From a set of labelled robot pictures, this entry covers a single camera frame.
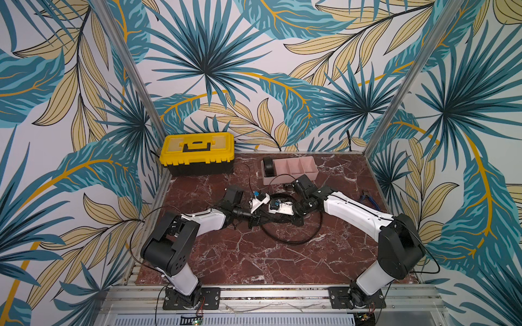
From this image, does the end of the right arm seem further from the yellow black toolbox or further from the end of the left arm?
the yellow black toolbox

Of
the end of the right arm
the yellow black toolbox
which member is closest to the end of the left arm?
the end of the right arm

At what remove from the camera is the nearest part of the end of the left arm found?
765mm

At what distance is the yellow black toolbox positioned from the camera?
0.98 metres

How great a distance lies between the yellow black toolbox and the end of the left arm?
310 mm
